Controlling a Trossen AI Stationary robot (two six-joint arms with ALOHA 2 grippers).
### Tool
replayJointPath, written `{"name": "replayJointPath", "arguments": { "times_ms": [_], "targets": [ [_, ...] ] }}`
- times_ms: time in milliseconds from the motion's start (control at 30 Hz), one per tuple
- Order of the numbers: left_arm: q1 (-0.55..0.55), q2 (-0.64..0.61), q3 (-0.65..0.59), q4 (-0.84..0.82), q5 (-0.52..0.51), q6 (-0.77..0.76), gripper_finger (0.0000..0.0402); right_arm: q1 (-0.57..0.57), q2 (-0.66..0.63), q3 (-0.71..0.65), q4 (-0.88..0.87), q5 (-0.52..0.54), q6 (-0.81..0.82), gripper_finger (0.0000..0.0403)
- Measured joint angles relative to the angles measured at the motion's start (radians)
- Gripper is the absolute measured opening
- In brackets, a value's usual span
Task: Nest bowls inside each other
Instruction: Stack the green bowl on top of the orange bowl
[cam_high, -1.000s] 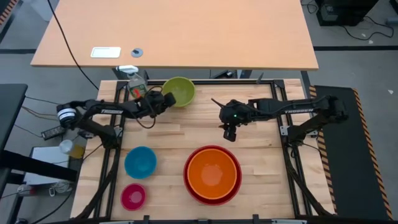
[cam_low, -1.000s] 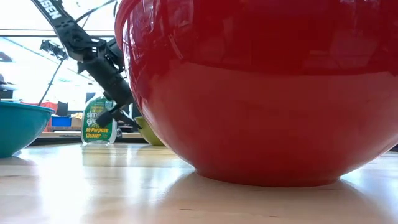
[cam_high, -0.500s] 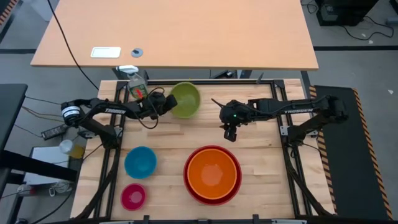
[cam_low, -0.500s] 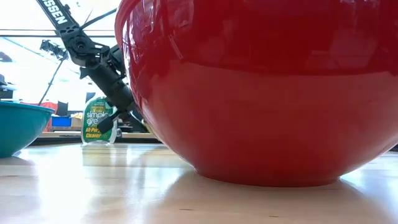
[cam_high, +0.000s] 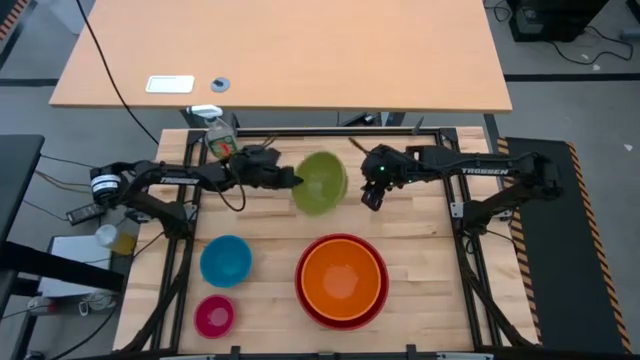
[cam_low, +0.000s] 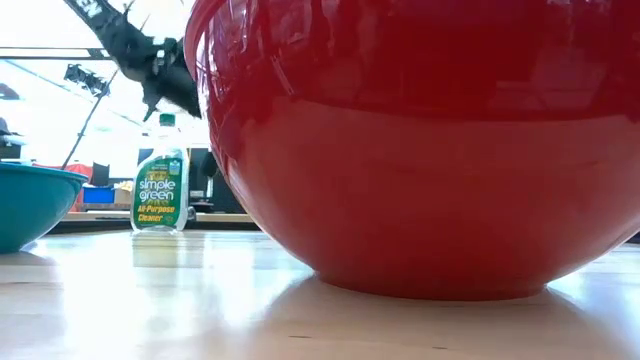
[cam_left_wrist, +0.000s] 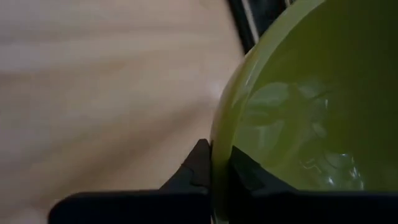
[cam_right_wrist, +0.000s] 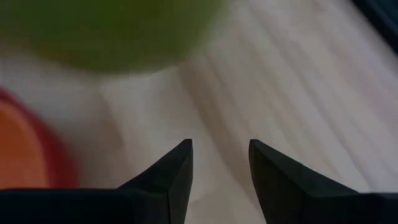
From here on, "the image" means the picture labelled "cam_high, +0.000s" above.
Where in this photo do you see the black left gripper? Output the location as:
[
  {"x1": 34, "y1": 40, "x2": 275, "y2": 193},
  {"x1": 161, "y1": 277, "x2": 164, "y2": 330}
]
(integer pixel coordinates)
[{"x1": 230, "y1": 145, "x2": 305, "y2": 191}]

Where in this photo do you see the black side table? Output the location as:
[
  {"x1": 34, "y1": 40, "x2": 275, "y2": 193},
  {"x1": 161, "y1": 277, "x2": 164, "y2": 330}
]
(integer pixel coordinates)
[{"x1": 0, "y1": 133, "x2": 125, "y2": 360}]

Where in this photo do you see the green plastic bowl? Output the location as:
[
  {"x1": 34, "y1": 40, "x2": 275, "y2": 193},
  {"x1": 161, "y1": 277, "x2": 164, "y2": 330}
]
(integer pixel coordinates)
[{"x1": 291, "y1": 150, "x2": 350, "y2": 218}]

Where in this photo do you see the long black cable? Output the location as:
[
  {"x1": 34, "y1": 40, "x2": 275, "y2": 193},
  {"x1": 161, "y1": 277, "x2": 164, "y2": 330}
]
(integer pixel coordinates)
[{"x1": 74, "y1": 0, "x2": 161, "y2": 147}]

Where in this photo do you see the black mat with hazard stripes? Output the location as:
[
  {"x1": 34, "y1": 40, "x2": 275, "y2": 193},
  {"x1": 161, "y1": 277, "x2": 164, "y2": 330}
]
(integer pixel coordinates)
[{"x1": 495, "y1": 135, "x2": 635, "y2": 355}]

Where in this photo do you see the clear spray bottle white trigger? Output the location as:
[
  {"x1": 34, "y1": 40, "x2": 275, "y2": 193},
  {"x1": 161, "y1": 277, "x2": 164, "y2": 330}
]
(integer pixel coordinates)
[{"x1": 185, "y1": 104, "x2": 240, "y2": 161}]

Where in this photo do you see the black aluminium frame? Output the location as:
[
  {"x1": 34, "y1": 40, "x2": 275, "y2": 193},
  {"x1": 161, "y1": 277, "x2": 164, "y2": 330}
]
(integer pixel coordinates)
[{"x1": 119, "y1": 125, "x2": 539, "y2": 360}]

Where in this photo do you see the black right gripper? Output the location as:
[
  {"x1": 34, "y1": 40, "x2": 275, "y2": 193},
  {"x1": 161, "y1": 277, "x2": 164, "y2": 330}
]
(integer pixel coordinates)
[{"x1": 360, "y1": 143, "x2": 417, "y2": 213}]

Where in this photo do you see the blue plastic bowl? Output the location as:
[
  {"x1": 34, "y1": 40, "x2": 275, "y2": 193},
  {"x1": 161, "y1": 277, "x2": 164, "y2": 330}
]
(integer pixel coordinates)
[{"x1": 199, "y1": 234, "x2": 254, "y2": 289}]

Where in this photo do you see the black equipment case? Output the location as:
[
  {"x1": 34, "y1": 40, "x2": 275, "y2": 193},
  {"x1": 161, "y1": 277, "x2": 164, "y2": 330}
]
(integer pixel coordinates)
[{"x1": 505, "y1": 0, "x2": 610, "y2": 44}]

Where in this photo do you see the small magenta plastic bowl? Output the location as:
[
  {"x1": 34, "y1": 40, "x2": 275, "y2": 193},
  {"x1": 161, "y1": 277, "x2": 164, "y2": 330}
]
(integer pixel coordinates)
[{"x1": 193, "y1": 293, "x2": 238, "y2": 340}]

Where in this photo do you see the plastic bottle with yellow liquid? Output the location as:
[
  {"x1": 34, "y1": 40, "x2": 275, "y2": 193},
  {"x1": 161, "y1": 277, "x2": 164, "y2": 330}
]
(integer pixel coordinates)
[{"x1": 94, "y1": 223, "x2": 138, "y2": 257}]

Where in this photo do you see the light wooden desk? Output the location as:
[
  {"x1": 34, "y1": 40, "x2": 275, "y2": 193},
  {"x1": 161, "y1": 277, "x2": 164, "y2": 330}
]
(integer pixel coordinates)
[{"x1": 48, "y1": 0, "x2": 514, "y2": 115}]

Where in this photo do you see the large red plastic bowl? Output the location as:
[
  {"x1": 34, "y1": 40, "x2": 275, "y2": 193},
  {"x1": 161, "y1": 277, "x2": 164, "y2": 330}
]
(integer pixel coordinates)
[{"x1": 294, "y1": 232, "x2": 391, "y2": 332}]

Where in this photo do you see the white flat rectangular device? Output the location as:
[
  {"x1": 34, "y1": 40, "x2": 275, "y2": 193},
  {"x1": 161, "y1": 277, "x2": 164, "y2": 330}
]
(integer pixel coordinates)
[{"x1": 145, "y1": 74, "x2": 196, "y2": 95}]

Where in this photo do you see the orange plastic bowl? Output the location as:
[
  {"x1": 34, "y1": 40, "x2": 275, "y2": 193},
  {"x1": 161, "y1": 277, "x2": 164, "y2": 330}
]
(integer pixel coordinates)
[{"x1": 300, "y1": 238, "x2": 383, "y2": 322}]

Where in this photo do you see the black power adapter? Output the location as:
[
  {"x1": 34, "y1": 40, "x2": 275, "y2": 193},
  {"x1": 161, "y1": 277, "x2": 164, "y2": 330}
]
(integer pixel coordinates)
[{"x1": 65, "y1": 202, "x2": 107, "y2": 226}]

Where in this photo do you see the white box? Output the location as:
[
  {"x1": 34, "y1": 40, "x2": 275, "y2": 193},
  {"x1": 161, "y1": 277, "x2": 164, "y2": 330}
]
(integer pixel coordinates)
[{"x1": 36, "y1": 234, "x2": 127, "y2": 300}]

